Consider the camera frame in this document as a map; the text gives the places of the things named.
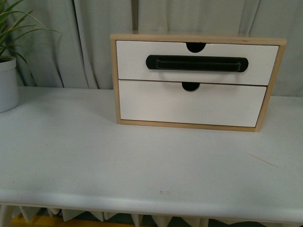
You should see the white drawer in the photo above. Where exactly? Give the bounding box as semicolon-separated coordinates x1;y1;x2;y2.
119;80;266;127
116;41;278;86

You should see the light wooden drawer cabinet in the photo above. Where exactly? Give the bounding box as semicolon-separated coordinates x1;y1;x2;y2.
110;31;287;132

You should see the pale grey curtain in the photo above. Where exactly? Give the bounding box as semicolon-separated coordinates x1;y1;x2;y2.
17;0;303;96

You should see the white plastic plant pot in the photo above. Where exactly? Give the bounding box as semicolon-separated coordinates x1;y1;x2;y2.
0;55;19;113

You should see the green striped spider plant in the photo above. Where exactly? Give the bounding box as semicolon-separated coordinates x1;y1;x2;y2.
0;0;59;63

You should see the black drawer handle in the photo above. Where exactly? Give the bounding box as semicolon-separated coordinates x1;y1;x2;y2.
145;55;249;72

